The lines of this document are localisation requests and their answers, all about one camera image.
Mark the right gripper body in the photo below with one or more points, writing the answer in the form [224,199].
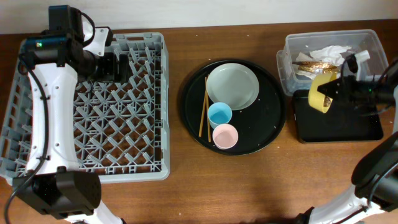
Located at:
[357,92]

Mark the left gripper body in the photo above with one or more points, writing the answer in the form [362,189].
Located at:
[123,67]

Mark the brown food scraps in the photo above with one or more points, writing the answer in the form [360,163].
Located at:
[327,102]

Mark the yellow bowl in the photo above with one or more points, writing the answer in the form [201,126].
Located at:
[316,99]

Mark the gold foil wrapper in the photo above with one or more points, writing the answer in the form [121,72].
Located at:
[316,67]

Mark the white napkin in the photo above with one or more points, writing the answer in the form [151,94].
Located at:
[332,54]

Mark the light blue cup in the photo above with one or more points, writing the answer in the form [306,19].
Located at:
[219,113]

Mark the pink cup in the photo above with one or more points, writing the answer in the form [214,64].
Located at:
[225,136]

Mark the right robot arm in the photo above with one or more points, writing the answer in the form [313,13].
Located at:
[373,188]

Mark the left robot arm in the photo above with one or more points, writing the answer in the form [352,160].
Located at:
[71,50]

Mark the grey dishwasher rack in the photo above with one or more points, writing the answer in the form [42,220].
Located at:
[121,130]

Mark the black rectangular tray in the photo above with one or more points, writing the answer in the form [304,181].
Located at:
[340,123]

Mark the clear plastic bin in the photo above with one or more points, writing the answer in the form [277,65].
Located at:
[359,40]

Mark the left wooden chopstick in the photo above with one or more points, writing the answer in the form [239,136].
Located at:
[203,112]

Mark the round black tray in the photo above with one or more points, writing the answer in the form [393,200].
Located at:
[257,126]

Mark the grey round plate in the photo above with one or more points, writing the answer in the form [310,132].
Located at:
[234,84]

